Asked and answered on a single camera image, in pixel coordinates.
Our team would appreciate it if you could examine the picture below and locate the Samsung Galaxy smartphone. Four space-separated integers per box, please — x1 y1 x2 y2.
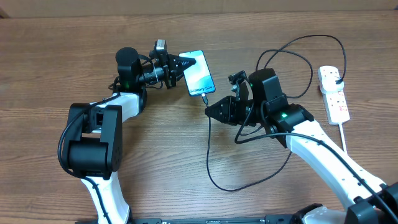
179 50 216 96

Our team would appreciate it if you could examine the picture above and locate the black USB charging cable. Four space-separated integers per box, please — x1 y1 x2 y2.
200 34 348 192

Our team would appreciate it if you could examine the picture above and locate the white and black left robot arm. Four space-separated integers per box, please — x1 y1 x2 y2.
57 47 197 223

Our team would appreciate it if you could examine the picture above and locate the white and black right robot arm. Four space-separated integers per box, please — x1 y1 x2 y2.
205 68 397 223

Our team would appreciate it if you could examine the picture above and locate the white charger plug adapter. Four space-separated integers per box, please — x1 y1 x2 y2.
318 70 345 95

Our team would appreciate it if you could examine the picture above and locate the white power strip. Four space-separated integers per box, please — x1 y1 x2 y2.
317 65 351 126

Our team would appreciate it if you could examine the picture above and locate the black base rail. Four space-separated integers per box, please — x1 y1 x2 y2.
127 214 292 224

